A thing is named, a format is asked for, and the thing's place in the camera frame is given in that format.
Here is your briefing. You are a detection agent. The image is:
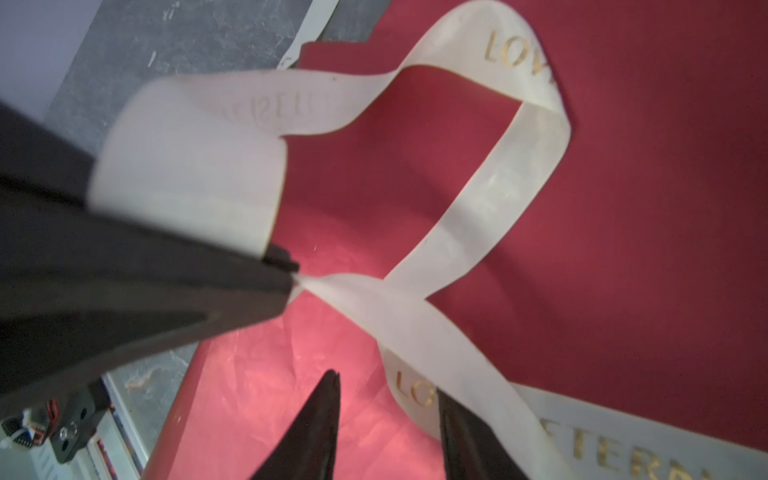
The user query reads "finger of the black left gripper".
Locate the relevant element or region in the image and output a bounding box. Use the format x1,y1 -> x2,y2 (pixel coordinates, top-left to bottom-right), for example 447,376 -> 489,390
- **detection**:
1,106 -> 299,414

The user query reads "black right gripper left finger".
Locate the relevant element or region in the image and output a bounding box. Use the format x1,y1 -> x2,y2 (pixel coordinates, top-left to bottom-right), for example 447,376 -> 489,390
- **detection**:
251,370 -> 341,480

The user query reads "cream printed ribbon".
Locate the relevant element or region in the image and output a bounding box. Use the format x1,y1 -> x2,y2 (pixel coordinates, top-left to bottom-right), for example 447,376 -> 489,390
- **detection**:
85,0 -> 768,480

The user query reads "dark red wrapping paper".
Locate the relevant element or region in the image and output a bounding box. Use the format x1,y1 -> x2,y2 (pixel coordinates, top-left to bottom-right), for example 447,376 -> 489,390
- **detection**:
144,1 -> 767,479

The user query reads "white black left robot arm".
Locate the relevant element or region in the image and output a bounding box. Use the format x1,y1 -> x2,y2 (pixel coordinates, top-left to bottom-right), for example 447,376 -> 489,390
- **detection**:
1,106 -> 298,463

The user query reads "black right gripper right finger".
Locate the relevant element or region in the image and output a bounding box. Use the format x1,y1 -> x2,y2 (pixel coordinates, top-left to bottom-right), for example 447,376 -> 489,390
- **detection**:
438,390 -> 528,480

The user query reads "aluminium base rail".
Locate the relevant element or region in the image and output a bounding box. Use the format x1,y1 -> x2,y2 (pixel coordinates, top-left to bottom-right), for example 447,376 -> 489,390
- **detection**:
26,374 -> 149,479

